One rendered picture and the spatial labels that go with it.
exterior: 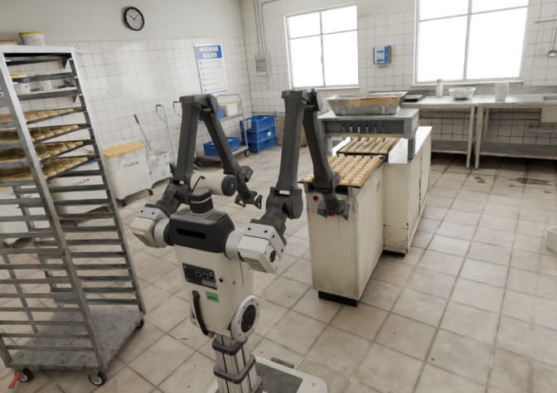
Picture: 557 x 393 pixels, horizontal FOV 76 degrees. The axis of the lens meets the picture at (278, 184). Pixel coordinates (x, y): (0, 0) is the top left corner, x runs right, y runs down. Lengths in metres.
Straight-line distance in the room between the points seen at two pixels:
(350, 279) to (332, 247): 0.25
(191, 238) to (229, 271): 0.16
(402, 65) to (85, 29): 4.53
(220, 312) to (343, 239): 1.25
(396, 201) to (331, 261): 0.77
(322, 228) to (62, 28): 4.28
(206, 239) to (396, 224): 2.07
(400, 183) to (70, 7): 4.55
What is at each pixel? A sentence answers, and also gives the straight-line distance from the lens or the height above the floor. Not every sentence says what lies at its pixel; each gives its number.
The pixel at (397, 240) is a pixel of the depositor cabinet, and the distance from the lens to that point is 3.03.
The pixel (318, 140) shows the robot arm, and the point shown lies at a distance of 1.33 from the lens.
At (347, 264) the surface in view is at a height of 0.35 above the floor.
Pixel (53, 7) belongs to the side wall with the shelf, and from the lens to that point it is 5.54.
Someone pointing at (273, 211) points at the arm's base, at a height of 1.22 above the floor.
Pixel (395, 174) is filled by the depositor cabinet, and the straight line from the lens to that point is 2.80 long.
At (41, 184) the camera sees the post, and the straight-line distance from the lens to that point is 1.93.
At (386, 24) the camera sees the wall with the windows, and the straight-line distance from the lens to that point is 6.17.
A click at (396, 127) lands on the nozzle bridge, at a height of 1.09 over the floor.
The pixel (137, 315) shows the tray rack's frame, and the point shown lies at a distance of 2.68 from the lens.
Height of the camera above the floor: 1.66
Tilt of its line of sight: 20 degrees down
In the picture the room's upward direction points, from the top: 6 degrees counter-clockwise
